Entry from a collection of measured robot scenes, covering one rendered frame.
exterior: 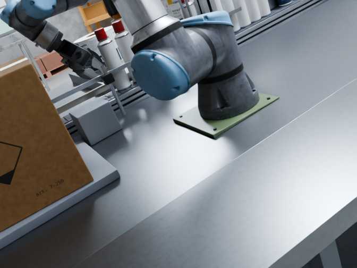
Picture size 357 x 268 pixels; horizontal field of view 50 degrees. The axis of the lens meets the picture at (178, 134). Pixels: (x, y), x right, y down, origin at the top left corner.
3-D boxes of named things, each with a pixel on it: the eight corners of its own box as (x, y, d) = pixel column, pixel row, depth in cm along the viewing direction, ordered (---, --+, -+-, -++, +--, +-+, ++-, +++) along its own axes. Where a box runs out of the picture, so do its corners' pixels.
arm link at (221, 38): (252, 56, 90) (237, -1, 84) (220, 80, 82) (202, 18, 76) (212, 60, 98) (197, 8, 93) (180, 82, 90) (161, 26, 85)
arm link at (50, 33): (49, 20, 110) (33, 43, 109) (62, 30, 112) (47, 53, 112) (44, 21, 116) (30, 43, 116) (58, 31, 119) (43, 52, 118)
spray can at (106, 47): (128, 84, 131) (103, 26, 122) (134, 85, 126) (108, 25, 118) (115, 90, 129) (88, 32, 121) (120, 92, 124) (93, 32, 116)
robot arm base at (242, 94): (235, 89, 103) (225, 54, 99) (272, 97, 90) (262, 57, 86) (189, 112, 98) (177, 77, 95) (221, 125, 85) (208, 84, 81)
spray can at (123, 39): (144, 76, 132) (120, 18, 124) (150, 77, 128) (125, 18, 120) (131, 82, 131) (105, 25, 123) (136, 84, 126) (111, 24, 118)
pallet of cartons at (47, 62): (67, 64, 854) (58, 46, 838) (76, 66, 780) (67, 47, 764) (16, 87, 816) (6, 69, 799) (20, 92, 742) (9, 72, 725)
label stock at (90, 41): (79, 75, 178) (65, 45, 172) (105, 58, 192) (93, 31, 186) (109, 68, 166) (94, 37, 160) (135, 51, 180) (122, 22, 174)
